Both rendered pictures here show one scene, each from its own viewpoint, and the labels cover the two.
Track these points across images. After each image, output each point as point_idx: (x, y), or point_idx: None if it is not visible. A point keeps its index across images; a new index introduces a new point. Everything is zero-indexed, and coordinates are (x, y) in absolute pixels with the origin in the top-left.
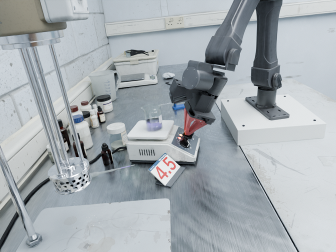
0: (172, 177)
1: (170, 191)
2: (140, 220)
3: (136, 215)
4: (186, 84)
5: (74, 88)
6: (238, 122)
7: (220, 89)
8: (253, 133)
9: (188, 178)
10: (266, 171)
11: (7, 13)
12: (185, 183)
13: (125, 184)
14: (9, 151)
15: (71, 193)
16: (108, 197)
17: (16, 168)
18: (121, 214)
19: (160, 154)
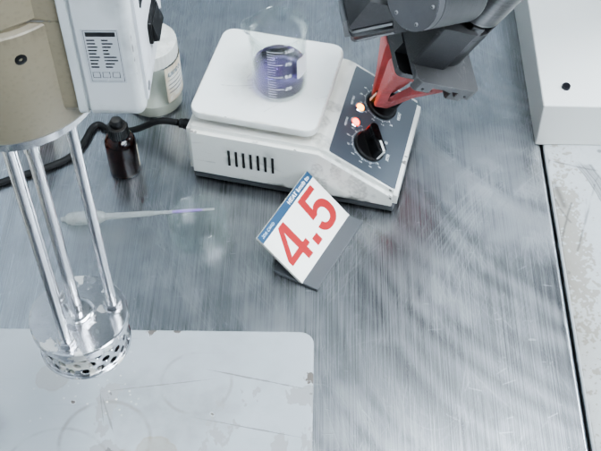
0: (324, 254)
1: (315, 305)
2: (236, 396)
3: (224, 378)
4: (398, 8)
5: None
6: (554, 68)
7: (505, 12)
8: (592, 117)
9: (368, 261)
10: (593, 264)
11: (0, 114)
12: (359, 279)
13: (187, 264)
14: None
15: (89, 378)
16: (140, 305)
17: None
18: (185, 373)
19: (292, 173)
